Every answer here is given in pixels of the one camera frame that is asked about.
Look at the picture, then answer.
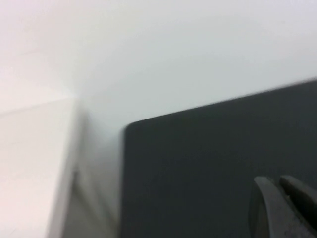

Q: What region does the white side cabinet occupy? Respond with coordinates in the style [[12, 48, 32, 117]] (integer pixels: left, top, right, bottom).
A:
[[0, 95, 80, 238]]

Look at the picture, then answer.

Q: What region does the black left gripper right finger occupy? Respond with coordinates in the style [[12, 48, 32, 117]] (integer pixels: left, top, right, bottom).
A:
[[279, 175, 317, 229]]

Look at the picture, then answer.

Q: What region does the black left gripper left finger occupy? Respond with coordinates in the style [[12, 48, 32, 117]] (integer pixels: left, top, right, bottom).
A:
[[248, 176, 313, 238]]

